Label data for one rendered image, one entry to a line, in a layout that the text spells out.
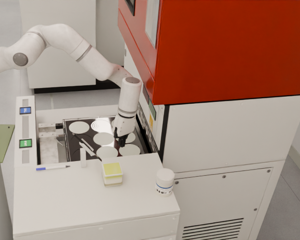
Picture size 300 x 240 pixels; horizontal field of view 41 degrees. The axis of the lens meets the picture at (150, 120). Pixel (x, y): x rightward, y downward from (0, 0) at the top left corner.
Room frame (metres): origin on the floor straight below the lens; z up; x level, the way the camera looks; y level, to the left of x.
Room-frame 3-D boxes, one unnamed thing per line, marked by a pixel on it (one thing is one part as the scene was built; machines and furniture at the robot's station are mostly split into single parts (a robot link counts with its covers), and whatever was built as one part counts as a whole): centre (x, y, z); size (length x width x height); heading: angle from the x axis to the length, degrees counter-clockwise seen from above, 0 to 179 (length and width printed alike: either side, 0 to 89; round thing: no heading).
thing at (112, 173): (1.19, 0.13, 1.00); 0.07 x 0.07 x 0.07; 18
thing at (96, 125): (1.53, 0.22, 0.90); 0.34 x 0.34 x 0.01; 17
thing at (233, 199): (1.89, -0.26, 0.41); 0.82 x 0.71 x 0.82; 17
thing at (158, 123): (1.78, 0.06, 1.02); 0.82 x 0.03 x 0.40; 17
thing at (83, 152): (1.27, 0.25, 1.03); 0.06 x 0.04 x 0.13; 107
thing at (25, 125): (1.49, 0.58, 0.89); 0.55 x 0.09 x 0.14; 17
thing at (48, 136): (1.51, 0.49, 0.89); 0.08 x 0.03 x 0.03; 107
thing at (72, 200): (1.14, 0.19, 0.89); 0.62 x 0.35 x 0.14; 107
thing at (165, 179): (1.16, -0.08, 1.01); 0.07 x 0.07 x 0.10
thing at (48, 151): (1.44, 0.47, 0.87); 0.36 x 0.08 x 0.03; 17
